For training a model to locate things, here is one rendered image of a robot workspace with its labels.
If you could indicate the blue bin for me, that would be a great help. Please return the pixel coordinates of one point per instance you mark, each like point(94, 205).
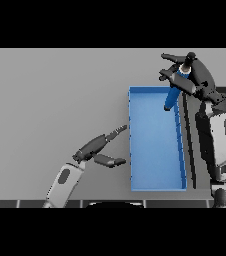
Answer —
point(155, 140)

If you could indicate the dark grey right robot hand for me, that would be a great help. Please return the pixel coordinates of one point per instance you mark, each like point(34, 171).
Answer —
point(198, 75)

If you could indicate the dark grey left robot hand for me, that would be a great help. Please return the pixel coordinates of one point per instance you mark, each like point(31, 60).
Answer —
point(95, 146)

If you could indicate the dark grey bin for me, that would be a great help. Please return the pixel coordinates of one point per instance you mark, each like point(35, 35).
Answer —
point(193, 133)

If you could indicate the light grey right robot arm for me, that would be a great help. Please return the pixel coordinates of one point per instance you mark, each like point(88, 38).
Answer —
point(220, 143)

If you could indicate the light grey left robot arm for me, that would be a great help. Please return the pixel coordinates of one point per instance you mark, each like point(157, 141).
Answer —
point(63, 181)

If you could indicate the blue pipe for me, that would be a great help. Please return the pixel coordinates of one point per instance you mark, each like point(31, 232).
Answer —
point(175, 90)

